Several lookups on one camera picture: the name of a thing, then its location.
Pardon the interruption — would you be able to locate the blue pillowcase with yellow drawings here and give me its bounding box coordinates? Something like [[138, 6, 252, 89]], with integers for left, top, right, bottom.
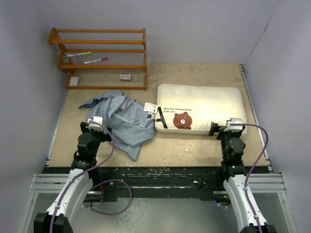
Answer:
[[79, 90, 155, 161]]

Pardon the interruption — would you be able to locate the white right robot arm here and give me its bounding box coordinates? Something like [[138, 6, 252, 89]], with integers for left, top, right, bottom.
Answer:
[[208, 118, 276, 233]]

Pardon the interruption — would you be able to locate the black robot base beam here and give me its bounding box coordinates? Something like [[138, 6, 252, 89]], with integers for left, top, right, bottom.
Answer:
[[43, 166, 270, 202]]

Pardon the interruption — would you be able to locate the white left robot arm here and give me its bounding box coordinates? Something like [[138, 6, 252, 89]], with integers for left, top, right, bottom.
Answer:
[[34, 116, 112, 233]]

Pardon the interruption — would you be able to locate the small white box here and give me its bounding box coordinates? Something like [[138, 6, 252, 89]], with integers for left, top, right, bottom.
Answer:
[[69, 76, 80, 86]]

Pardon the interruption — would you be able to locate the pink capped marker pen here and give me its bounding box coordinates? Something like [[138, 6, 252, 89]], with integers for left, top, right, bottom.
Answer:
[[84, 57, 108, 65]]

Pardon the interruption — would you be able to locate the green capped marker pen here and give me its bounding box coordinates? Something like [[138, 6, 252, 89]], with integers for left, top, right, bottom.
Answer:
[[65, 51, 92, 57]]

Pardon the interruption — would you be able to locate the orange wooden shelf rack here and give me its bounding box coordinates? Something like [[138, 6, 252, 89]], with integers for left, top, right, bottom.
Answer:
[[48, 28, 147, 90]]

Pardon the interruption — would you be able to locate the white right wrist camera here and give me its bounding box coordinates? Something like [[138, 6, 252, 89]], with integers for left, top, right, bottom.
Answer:
[[224, 118, 243, 133]]

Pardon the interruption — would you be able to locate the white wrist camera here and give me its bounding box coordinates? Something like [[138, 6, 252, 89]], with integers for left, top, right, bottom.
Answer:
[[224, 118, 243, 133], [86, 116, 103, 132]]

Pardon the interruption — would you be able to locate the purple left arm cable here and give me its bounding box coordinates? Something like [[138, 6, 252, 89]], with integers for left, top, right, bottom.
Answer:
[[50, 120, 115, 233]]

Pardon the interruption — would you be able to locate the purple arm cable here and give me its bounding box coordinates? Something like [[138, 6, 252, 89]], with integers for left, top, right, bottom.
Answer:
[[229, 123, 270, 233], [50, 120, 115, 233]]

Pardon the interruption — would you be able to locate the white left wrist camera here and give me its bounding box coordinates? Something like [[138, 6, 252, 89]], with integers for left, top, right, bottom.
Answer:
[[86, 116, 103, 132]]

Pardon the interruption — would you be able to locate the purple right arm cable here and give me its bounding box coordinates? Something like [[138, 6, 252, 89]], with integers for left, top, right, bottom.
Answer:
[[229, 123, 270, 233]]

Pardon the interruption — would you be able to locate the aluminium table edge rail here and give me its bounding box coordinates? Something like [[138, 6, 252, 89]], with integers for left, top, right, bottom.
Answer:
[[238, 63, 287, 194]]

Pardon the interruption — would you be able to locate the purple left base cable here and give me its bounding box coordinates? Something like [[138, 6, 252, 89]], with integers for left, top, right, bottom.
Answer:
[[82, 179, 133, 216]]

